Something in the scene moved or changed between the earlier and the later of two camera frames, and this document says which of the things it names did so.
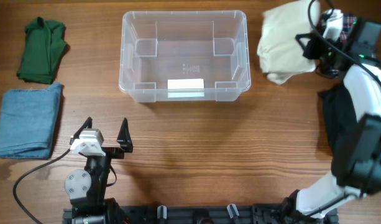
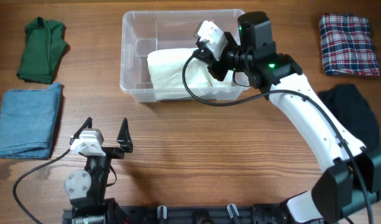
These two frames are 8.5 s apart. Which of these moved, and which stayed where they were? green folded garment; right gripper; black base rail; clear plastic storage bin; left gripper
Moved: right gripper
Stayed: black base rail; green folded garment; clear plastic storage bin; left gripper
